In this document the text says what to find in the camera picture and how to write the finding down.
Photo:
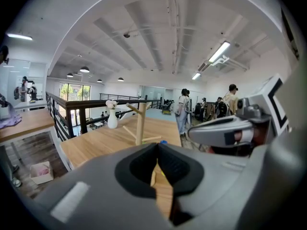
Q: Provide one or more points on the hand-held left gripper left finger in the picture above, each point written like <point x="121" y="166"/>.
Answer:
<point x="100" y="181"/>

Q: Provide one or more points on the white box with pink cloth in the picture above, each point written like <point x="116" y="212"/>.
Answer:
<point x="42" y="172"/>

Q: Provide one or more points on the purple cloth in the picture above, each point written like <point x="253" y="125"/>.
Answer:
<point x="9" y="120"/>

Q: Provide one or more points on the white table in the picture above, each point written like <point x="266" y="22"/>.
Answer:
<point x="30" y="104"/>

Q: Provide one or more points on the white vase with flowers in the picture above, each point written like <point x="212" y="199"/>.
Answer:
<point x="112" y="118"/>

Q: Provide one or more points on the fluorescent ceiling light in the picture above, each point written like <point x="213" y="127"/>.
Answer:
<point x="19" y="36"/>
<point x="196" y="76"/>
<point x="219" y="51"/>

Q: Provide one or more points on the black metal railing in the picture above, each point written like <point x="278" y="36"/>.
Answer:
<point x="72" y="104"/>

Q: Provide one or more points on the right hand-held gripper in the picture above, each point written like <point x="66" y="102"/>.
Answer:
<point x="271" y="99"/>

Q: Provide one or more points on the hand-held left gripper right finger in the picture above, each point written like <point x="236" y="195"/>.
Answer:
<point x="216" y="181"/>

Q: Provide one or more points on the black yellow machine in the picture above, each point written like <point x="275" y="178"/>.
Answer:
<point x="168" y="106"/>

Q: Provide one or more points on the blue cup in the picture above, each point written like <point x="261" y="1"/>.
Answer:
<point x="163" y="142"/>

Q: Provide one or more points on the wooden mug tree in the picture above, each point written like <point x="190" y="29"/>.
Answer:
<point x="141" y="123"/>

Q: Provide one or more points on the wooden side table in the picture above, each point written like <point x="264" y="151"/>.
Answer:
<point x="28" y="123"/>

